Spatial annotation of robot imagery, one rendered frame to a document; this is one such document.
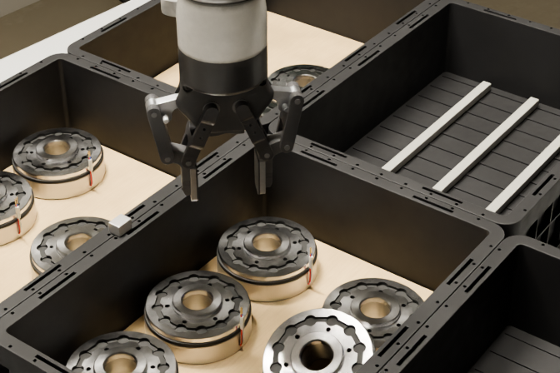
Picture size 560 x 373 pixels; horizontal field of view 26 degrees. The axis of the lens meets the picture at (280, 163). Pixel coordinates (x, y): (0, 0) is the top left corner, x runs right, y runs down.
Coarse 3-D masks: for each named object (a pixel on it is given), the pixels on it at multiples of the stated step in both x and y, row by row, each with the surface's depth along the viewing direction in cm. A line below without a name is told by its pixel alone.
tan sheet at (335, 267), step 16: (320, 256) 128; (336, 256) 128; (352, 256) 128; (320, 272) 126; (336, 272) 126; (352, 272) 126; (368, 272) 126; (384, 272) 126; (320, 288) 124; (416, 288) 124; (256, 304) 122; (272, 304) 122; (288, 304) 122; (304, 304) 122; (320, 304) 122; (256, 320) 120; (272, 320) 120; (256, 336) 118; (240, 352) 116; (256, 352) 116; (192, 368) 114; (208, 368) 114; (224, 368) 114; (240, 368) 114; (256, 368) 114; (320, 368) 114
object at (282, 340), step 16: (288, 320) 111; (304, 320) 111; (320, 320) 111; (336, 320) 111; (352, 320) 110; (272, 336) 111; (288, 336) 110; (336, 336) 109; (352, 336) 109; (368, 336) 109; (272, 352) 110; (288, 352) 109; (352, 352) 108; (368, 352) 108; (272, 368) 109; (288, 368) 108; (352, 368) 108
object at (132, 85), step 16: (48, 64) 142; (80, 64) 142; (96, 64) 142; (16, 80) 139; (112, 80) 139; (128, 80) 139; (144, 96) 137; (160, 96) 136; (224, 144) 128; (240, 144) 128; (208, 160) 126; (160, 192) 120; (144, 208) 118; (96, 240) 114; (80, 256) 112; (48, 272) 110; (32, 288) 108; (0, 304) 106; (16, 304) 106
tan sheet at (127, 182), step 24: (120, 168) 142; (144, 168) 142; (96, 192) 138; (120, 192) 138; (144, 192) 138; (48, 216) 134; (72, 216) 134; (96, 216) 134; (24, 240) 130; (0, 264) 127; (24, 264) 127; (0, 288) 124
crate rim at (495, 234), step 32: (224, 160) 125; (320, 160) 125; (384, 192) 121; (416, 192) 120; (480, 224) 116; (96, 256) 112; (480, 256) 112; (64, 288) 109; (448, 288) 108; (0, 320) 105; (416, 320) 105; (0, 352) 103; (32, 352) 101
